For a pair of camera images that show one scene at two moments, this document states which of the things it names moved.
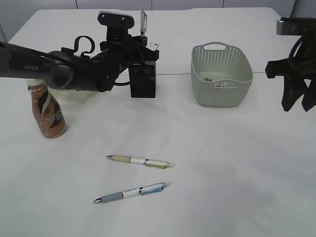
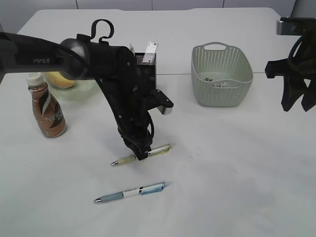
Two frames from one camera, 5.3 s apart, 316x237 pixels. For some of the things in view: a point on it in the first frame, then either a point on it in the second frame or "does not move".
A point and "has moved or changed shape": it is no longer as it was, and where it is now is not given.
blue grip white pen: x=142 y=190 does not move
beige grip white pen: x=152 y=163 to x=156 y=151
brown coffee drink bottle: x=48 y=113 does not move
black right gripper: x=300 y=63 does not move
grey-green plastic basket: x=221 y=74 does not move
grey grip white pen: x=143 y=22 has moved or changed shape
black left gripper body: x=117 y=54 to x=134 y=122
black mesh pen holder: x=142 y=79 does not move
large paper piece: x=220 y=84 does not move
